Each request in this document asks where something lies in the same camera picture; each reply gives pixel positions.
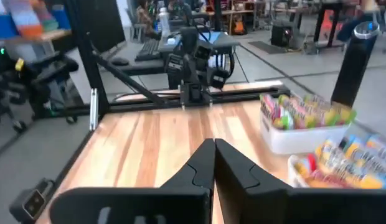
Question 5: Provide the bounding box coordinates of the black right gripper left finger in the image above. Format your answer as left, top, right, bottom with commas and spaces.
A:
159, 138, 215, 192

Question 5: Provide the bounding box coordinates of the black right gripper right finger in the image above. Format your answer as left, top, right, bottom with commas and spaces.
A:
214, 139, 294, 192

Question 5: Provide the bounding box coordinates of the blue sheet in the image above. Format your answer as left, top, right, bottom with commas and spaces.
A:
205, 30, 224, 44

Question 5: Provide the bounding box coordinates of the grey side desk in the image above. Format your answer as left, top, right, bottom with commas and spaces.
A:
116, 30, 242, 77

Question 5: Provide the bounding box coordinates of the black keyboard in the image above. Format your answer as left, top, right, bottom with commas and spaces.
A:
135, 39, 161, 62

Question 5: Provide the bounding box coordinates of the white plastic bin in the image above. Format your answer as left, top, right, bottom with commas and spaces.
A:
260, 93, 351, 156
288, 133, 386, 190

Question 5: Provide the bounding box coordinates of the white bottle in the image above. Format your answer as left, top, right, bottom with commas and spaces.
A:
158, 6, 171, 38

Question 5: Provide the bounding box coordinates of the black computer mouse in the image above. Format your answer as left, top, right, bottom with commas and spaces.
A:
111, 57, 130, 67

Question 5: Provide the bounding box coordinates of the black floor unit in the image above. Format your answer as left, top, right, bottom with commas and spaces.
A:
270, 20, 298, 49

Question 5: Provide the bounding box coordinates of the black desk monitor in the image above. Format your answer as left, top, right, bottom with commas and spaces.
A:
77, 0, 127, 54

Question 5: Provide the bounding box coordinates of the black office chair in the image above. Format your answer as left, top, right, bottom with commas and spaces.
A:
0, 46, 80, 131

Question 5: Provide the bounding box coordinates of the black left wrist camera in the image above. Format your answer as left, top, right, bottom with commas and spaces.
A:
194, 43, 214, 62

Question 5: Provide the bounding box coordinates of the silver frame bracket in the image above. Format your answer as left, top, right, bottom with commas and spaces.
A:
89, 88, 99, 131

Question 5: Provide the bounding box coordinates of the black camera stand pole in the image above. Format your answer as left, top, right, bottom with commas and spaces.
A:
331, 21, 381, 108

